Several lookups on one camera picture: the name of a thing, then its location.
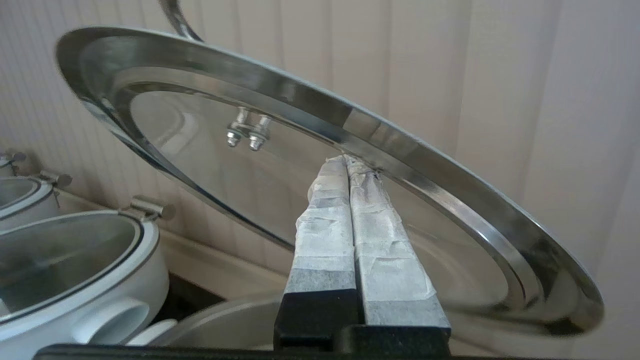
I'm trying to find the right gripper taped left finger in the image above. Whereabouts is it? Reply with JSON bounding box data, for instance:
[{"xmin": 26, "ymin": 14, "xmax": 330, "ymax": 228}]
[{"xmin": 274, "ymin": 155, "xmax": 361, "ymax": 351}]

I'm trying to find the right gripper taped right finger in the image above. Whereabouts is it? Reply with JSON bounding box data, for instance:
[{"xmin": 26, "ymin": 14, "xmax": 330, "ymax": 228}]
[{"xmin": 345, "ymin": 154, "xmax": 452, "ymax": 331}]

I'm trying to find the white round cooking pot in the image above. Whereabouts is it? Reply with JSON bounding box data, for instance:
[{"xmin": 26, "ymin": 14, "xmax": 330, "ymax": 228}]
[
  {"xmin": 0, "ymin": 187, "xmax": 62, "ymax": 232},
  {"xmin": 127, "ymin": 292, "xmax": 576, "ymax": 351},
  {"xmin": 0, "ymin": 215, "xmax": 171, "ymax": 360}
]

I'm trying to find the wide black induction cooktop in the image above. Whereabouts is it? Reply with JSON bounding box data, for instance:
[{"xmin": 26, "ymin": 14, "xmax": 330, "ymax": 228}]
[{"xmin": 150, "ymin": 272, "xmax": 226, "ymax": 326}]

